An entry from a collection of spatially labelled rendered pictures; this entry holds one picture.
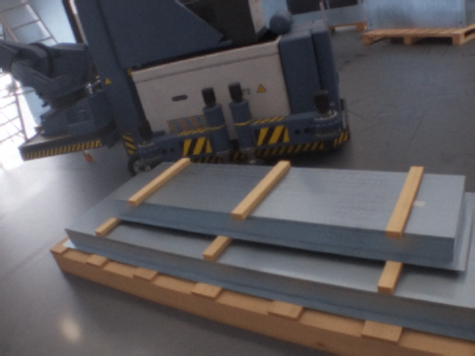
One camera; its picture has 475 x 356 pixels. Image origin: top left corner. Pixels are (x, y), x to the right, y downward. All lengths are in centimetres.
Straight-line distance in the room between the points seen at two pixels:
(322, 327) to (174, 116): 197
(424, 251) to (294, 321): 52
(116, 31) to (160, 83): 49
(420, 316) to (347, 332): 25
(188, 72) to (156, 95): 30
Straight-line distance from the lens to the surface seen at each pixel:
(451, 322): 146
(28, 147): 357
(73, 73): 364
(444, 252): 149
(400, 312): 147
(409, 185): 167
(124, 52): 309
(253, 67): 275
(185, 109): 295
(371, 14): 685
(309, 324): 153
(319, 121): 257
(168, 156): 292
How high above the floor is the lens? 125
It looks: 27 degrees down
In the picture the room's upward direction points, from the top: 15 degrees counter-clockwise
